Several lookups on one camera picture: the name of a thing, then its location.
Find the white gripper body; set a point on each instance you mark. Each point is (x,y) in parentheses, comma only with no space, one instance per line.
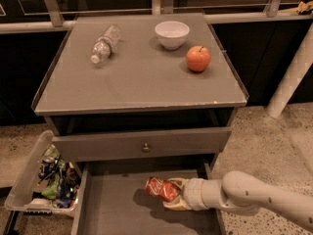
(192,193)

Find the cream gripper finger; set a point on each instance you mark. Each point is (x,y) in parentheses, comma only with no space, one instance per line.
(179,182)
(178,204)

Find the red coke can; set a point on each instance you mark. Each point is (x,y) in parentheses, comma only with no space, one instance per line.
(163,189)

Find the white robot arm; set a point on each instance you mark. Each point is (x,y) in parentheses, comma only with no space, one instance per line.
(263,170)

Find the round metal drawer knob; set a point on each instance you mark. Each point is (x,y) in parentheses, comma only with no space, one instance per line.
(146,148)

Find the grey top drawer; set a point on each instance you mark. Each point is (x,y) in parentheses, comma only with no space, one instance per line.
(128,145)

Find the grey open middle drawer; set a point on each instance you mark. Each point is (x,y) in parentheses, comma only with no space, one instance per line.
(113,200)

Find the grey drawer cabinet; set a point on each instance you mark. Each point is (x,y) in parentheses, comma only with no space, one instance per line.
(141,86)

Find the snack packets in bin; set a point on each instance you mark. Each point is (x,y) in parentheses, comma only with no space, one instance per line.
(62,179)

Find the red apple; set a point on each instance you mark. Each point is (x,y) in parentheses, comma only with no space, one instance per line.
(198,58)

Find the clear plastic storage bin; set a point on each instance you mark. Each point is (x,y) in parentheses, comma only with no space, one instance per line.
(20,198)

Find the white bowl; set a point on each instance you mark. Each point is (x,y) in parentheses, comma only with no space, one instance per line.
(172,34)

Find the clear plastic water bottle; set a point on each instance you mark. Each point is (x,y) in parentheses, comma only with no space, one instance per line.
(106,44)

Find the metal railing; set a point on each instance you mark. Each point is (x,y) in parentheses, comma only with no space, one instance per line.
(56,20)

